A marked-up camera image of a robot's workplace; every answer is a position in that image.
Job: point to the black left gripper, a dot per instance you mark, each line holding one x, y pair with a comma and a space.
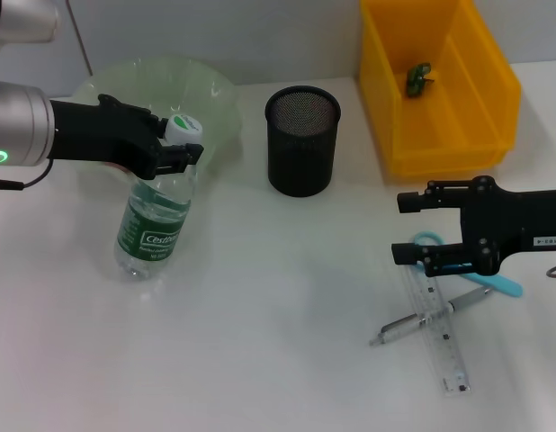
102, 135

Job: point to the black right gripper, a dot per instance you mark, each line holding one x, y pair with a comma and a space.
521, 216

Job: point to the clear green-label water bottle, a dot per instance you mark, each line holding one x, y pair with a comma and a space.
152, 225

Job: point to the blue scissors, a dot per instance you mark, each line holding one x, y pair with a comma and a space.
503, 285

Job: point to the green plastic wrapper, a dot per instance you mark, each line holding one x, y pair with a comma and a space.
416, 78

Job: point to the pale green glass fruit plate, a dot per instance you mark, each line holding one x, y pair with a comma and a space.
206, 99

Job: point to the grey clear pen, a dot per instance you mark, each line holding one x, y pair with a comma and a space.
404, 325

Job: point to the clear plastic ruler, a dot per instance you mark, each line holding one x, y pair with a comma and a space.
444, 346

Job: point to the black mesh pen holder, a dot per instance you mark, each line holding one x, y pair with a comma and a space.
300, 153

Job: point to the yellow plastic bin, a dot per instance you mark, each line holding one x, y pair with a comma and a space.
444, 130

